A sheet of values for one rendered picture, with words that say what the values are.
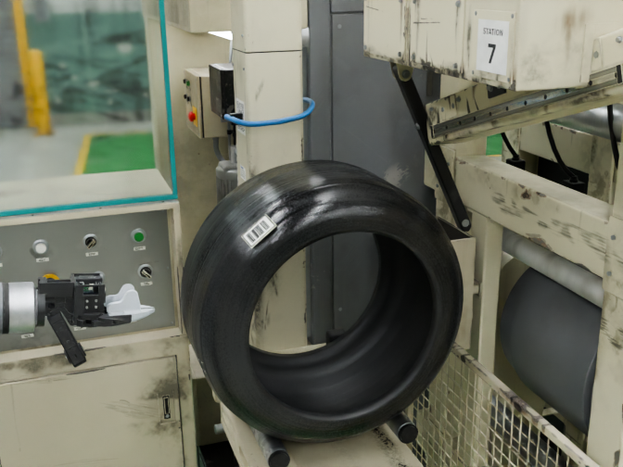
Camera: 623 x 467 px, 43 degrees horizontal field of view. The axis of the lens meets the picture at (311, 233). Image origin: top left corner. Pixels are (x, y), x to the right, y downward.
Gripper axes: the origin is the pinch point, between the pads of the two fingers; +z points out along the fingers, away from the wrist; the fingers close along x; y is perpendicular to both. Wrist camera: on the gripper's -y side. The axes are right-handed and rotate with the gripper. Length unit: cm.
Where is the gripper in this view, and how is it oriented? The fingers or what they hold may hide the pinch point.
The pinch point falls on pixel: (147, 313)
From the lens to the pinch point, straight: 152.9
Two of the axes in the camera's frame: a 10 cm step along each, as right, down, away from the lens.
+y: 1.0, -9.7, -2.4
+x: -3.8, -2.6, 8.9
